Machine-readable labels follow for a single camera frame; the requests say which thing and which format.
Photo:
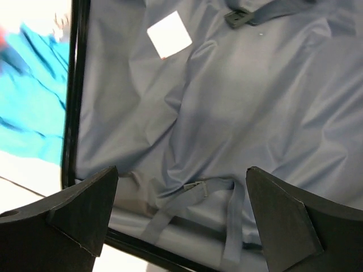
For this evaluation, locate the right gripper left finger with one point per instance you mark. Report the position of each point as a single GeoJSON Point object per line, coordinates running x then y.
{"type": "Point", "coordinates": [63, 232]}

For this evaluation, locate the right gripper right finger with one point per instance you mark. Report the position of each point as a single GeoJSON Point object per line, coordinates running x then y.
{"type": "Point", "coordinates": [301, 231]}

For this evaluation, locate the light blue t-shirt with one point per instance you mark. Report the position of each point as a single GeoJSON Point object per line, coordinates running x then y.
{"type": "Point", "coordinates": [34, 72]}

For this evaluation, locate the open grey lined suitcase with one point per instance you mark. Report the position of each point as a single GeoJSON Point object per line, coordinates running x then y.
{"type": "Point", "coordinates": [270, 84]}

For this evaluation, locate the white label sticker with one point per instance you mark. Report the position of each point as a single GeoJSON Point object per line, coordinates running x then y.
{"type": "Point", "coordinates": [169, 35]}

